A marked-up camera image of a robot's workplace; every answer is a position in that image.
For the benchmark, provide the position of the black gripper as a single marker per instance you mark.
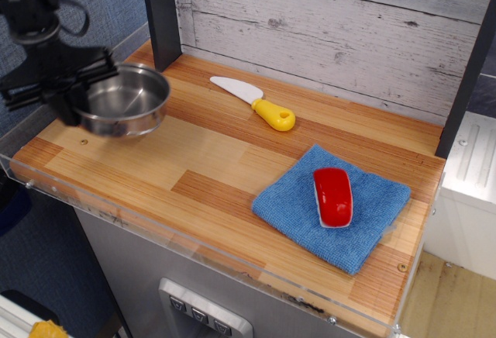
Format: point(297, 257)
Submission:
point(50, 70)

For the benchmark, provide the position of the stainless steel pot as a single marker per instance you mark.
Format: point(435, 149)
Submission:
point(132, 103)

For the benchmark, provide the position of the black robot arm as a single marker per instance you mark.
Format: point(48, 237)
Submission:
point(34, 21)

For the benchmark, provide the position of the blue folded cloth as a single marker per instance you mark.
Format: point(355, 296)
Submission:
point(289, 206)

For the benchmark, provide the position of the silver toy fridge cabinet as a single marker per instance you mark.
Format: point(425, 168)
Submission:
point(135, 254)

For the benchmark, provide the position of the silver dispenser button panel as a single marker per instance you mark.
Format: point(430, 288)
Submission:
point(220, 320)

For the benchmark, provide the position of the red toy sushi piece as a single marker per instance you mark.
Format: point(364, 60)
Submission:
point(333, 195)

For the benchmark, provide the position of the white side cabinet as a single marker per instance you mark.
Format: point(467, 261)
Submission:
point(461, 229)

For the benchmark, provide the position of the dark left vertical post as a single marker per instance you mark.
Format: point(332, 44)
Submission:
point(164, 32)

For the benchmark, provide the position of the dark vertical post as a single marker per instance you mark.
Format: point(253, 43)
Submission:
point(469, 80)
point(164, 32)

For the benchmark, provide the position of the clear acrylic guard rail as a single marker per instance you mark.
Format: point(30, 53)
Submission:
point(199, 172)

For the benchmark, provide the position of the yellow handled toy knife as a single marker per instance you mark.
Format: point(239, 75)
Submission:
point(276, 116)

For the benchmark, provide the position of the dark right vertical post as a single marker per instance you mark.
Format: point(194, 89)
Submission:
point(469, 80)

